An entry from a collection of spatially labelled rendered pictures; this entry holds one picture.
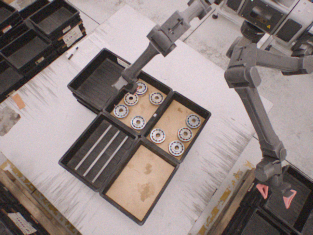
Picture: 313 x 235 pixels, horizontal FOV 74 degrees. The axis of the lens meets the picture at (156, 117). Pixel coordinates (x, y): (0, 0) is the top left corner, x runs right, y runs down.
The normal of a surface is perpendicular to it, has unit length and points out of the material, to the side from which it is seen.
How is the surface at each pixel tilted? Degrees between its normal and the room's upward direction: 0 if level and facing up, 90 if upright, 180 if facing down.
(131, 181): 0
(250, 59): 38
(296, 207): 0
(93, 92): 0
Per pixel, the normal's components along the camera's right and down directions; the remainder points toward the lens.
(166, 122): 0.05, -0.36
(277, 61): 0.52, 0.15
